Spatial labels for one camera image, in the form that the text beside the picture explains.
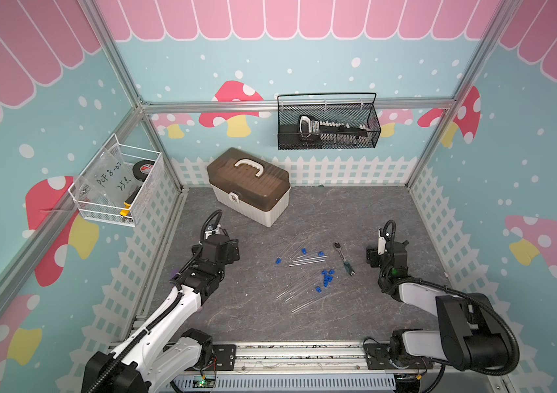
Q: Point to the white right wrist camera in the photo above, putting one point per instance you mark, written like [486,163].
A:
[382,241]

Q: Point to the yellow black utility knife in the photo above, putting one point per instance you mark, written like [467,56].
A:
[129,201]

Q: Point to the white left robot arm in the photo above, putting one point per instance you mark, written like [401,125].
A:
[142,363]

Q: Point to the green handled screwdriver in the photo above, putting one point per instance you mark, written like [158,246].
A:
[347,266]

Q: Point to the socket set in basket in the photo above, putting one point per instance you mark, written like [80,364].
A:
[311,129]

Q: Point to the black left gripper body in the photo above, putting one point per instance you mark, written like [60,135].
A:
[232,255]

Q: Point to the clear and mesh wall bin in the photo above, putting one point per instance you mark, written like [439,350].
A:
[100,190]

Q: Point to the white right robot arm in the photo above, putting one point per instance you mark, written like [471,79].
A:
[471,335]

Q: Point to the black tape roll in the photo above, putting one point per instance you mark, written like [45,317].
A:
[142,169]

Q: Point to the black wire wall basket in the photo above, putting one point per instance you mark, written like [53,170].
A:
[346,108]

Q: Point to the aluminium front rail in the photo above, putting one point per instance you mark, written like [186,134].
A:
[323,357]

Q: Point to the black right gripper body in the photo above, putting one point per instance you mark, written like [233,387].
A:
[377,260]

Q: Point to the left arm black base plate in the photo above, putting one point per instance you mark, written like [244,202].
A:
[217,358]

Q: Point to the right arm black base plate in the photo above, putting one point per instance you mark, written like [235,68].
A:
[378,357]

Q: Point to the white box with brown lid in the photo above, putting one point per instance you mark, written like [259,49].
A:
[249,185]

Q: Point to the test tube with blue stopper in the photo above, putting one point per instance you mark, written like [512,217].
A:
[294,245]

